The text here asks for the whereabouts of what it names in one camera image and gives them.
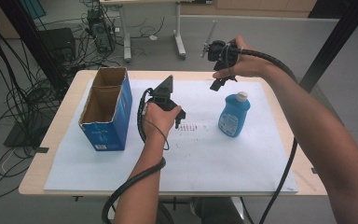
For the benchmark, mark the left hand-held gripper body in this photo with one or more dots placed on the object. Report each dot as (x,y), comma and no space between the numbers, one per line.
(163,95)

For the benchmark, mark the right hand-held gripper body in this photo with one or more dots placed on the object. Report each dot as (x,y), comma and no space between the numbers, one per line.
(219,53)

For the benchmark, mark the blue bottle with white cap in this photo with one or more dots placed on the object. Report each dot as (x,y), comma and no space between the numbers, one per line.
(233,116)

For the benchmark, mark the blue cardboard box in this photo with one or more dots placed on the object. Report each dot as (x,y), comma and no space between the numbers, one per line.
(115,124)

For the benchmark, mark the person's left hand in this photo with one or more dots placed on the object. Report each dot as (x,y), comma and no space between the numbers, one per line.
(158,121)

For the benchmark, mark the person's right hand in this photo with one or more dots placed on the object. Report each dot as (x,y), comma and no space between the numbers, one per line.
(248,63)

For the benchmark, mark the white board mat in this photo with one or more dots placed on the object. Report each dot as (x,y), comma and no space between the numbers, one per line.
(199,161)

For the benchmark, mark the wooden cabinet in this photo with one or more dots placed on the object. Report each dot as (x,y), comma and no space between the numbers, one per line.
(261,7)

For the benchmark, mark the black computer tower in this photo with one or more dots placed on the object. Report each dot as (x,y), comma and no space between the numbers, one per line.
(100,31)

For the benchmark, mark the person's right leg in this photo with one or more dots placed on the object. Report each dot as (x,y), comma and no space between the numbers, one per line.
(217,212)

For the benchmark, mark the black box on floor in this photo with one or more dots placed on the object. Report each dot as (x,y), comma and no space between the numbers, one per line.
(59,42)

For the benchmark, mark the grey tape piece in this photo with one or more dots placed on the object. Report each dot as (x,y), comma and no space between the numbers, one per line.
(314,170)
(42,150)

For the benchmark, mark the dark flat floor board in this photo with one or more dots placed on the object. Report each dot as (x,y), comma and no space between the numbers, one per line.
(20,137)

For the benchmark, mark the white desk frame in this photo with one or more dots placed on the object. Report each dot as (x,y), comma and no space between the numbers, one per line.
(178,34)

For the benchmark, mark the black metal frame post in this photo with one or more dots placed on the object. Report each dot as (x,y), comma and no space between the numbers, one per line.
(28,34)
(335,40)

